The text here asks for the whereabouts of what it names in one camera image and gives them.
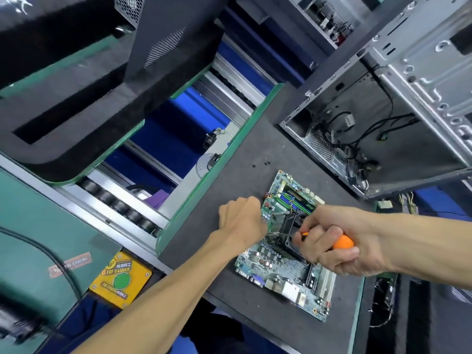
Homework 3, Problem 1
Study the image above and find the person's right hand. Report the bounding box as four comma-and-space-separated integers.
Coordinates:
291, 204, 386, 278

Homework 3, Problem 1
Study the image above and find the person's left hand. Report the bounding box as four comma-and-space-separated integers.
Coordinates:
218, 196, 269, 242

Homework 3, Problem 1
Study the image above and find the orange handled screwdriver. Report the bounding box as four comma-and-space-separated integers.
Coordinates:
300, 231, 355, 251

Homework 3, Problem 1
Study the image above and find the person's left forearm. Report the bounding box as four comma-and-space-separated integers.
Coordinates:
72, 228, 260, 354

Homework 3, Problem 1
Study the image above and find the person's right forearm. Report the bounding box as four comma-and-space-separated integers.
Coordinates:
380, 212, 472, 289

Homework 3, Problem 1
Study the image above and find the green computer motherboard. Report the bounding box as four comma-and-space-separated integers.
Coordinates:
235, 170, 337, 323

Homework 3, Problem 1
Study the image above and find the black green-rimmed work pallet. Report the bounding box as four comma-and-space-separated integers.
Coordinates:
156, 83, 366, 354

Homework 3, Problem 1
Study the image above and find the black case wiring bundle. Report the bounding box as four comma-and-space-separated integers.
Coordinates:
308, 75, 421, 190

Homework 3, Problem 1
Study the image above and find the row of black conveyor rollers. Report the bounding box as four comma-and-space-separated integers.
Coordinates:
78, 177, 163, 238

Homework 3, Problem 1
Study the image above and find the yellow box with green button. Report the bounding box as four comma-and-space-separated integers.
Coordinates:
89, 251, 153, 310

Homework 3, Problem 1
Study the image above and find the grey metal computer case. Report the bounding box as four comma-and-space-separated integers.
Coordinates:
279, 0, 472, 200

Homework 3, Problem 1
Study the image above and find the rectangular label sticker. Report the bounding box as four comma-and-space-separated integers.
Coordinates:
48, 252, 91, 279

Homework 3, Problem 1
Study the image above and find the black computer case panel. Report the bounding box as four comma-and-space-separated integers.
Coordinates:
114, 0, 236, 93

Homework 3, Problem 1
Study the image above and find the open computer case with parts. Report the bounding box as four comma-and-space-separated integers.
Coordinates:
286, 0, 356, 50

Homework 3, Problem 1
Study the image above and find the black foam green-rimmed pallet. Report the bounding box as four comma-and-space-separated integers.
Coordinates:
0, 22, 225, 186

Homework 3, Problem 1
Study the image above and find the blurred black device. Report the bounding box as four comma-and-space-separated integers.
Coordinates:
0, 294, 50, 345

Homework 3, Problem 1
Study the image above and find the black component with cables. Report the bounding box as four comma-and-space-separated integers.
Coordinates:
367, 273, 399, 354

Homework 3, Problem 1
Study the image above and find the yellow wire bundle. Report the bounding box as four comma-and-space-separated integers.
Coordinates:
398, 192, 419, 215

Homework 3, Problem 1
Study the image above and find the black rail sensor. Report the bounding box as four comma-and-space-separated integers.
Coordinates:
204, 128, 224, 148

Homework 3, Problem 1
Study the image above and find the aluminium conveyor frame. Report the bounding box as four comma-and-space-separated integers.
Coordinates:
0, 33, 278, 271

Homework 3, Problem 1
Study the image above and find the black cable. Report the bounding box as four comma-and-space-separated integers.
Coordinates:
0, 226, 83, 330

